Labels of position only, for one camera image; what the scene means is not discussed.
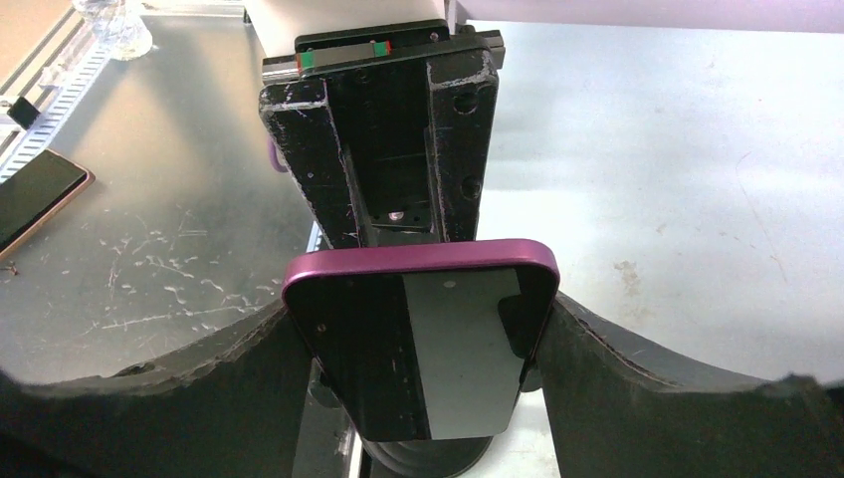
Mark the rose gold phone outside enclosure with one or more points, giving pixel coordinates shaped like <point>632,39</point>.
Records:
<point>36,193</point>

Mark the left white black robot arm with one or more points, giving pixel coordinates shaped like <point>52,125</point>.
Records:
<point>382,111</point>

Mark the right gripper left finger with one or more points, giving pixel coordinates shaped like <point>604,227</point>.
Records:
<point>228,405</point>

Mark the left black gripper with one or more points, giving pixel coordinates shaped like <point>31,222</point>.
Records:
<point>462,84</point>

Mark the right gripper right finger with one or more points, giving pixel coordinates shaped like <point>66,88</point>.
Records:
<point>620,405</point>

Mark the clear plastic bottle outside enclosure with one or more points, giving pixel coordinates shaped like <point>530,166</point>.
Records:
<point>117,26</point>

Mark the purple phone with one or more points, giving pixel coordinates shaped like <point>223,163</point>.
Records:
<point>424,342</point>

